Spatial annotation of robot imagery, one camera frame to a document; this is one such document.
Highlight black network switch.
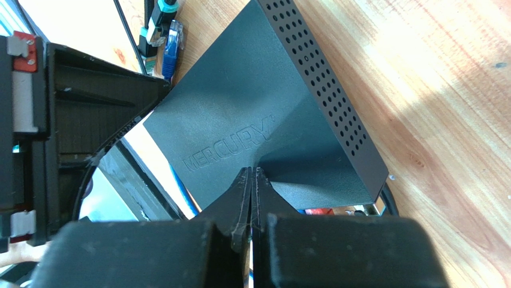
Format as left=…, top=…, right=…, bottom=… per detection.
left=144, top=1, right=389, bottom=210

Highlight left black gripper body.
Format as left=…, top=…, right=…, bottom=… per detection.
left=1, top=31, right=48, bottom=253

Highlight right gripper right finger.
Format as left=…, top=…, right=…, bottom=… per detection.
left=253, top=167, right=449, bottom=287

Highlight blue ethernet cable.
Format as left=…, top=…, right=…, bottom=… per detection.
left=161, top=20, right=185, bottom=82

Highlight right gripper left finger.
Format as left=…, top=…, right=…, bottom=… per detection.
left=31, top=167, right=253, bottom=287

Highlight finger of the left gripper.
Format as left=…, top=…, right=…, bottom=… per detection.
left=44, top=43, right=170, bottom=239

